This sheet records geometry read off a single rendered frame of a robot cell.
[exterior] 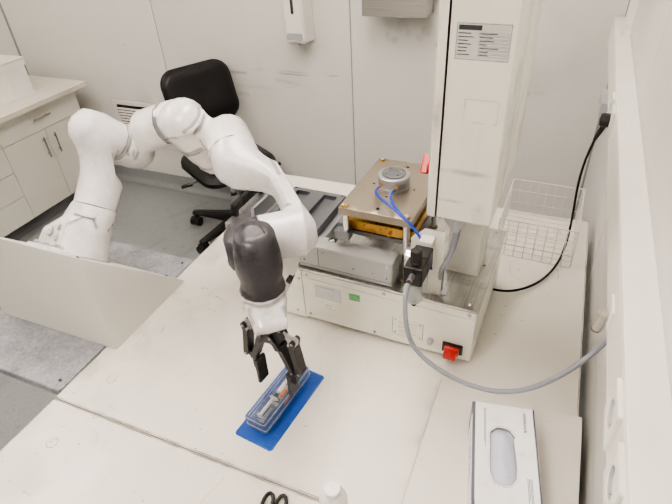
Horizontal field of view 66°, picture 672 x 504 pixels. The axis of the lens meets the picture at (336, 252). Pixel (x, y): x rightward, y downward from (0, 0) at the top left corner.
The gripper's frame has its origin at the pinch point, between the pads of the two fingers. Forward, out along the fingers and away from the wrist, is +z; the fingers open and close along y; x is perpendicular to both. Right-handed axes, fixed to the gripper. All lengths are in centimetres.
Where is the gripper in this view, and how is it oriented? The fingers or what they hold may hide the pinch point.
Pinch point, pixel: (277, 376)
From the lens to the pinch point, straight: 118.6
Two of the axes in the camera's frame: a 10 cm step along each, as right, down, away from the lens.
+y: -8.7, -2.6, 4.3
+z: 0.5, 8.1, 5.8
